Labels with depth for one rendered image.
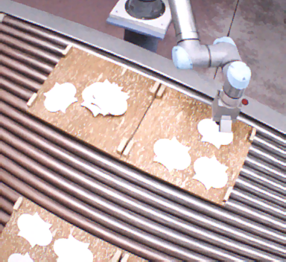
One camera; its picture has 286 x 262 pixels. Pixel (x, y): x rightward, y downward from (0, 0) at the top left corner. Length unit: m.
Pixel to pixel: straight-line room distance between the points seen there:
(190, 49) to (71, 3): 2.05
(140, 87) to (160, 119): 0.15
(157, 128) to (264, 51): 1.75
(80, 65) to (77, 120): 0.24
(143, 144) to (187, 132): 0.17
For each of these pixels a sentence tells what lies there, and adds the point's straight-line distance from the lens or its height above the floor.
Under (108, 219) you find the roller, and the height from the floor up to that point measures 0.92.
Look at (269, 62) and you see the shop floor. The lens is 3.27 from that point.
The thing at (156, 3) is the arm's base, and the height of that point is 0.96.
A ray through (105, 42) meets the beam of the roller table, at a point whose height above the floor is 0.92.
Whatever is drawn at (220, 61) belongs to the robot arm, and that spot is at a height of 1.30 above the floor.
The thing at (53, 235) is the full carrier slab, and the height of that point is 0.94.
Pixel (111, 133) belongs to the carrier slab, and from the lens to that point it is 1.70.
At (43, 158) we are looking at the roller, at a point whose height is 0.92.
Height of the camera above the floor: 2.44
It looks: 60 degrees down
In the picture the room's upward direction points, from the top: 9 degrees clockwise
